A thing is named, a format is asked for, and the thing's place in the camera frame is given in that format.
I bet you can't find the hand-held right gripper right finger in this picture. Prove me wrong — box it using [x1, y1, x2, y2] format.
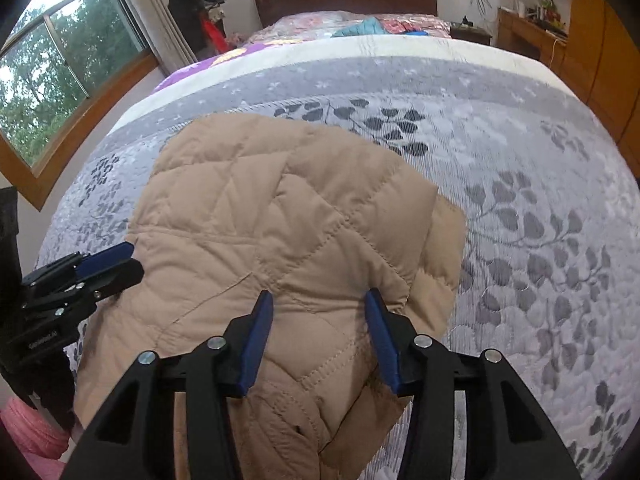
[364, 287, 583, 480]

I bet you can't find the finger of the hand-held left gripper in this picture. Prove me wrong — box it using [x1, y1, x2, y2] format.
[75, 241, 136, 282]
[80, 258, 146, 303]

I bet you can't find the pink floral bedsheet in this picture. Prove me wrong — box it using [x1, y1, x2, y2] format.
[245, 11, 453, 46]

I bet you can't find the beige quilted jacket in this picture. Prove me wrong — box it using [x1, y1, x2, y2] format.
[74, 112, 468, 480]

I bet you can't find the coat rack with dark clothes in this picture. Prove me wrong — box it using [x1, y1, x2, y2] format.
[167, 0, 232, 61]

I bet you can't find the purple floral blanket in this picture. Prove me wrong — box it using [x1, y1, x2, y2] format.
[152, 45, 273, 93]

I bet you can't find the red hanging cloth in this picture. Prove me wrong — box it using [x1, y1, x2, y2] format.
[200, 15, 232, 57]

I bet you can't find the wooden framed window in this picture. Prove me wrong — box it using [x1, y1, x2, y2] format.
[0, 0, 162, 211]

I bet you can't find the wooden wardrobe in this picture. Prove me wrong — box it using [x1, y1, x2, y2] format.
[550, 0, 640, 181]

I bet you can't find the dark wooden nightstand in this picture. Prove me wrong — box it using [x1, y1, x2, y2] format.
[448, 17, 493, 49]

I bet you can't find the red plaid cloth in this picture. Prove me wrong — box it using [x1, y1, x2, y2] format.
[380, 17, 417, 35]

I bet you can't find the beige curtain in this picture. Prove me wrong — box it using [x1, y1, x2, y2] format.
[120, 0, 198, 68]

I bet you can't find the white cable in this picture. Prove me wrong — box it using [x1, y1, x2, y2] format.
[547, 35, 569, 69]

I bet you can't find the wooden desk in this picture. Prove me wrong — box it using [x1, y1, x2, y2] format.
[497, 7, 569, 62]

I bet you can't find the white quilted bedspread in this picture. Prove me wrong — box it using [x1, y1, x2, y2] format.
[112, 35, 561, 131]

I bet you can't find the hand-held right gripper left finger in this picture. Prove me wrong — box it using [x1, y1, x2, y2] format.
[60, 290, 275, 480]

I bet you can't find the grey leaf-patterned quilt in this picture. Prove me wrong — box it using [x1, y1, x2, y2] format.
[35, 55, 640, 480]

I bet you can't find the teal puffer jacket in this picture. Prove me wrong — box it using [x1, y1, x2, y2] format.
[332, 16, 383, 38]

